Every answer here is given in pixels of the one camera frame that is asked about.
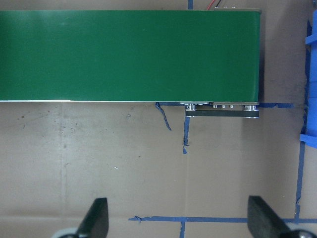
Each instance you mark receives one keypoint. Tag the blue plastic bin right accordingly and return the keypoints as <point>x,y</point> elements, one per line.
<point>310,136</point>

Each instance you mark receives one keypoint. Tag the green conveyor belt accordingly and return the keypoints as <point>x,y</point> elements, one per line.
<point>206,60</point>

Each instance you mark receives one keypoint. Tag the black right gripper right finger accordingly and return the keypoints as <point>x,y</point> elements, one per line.
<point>263,222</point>

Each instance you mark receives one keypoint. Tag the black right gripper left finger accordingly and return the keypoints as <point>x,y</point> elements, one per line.
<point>96,222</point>

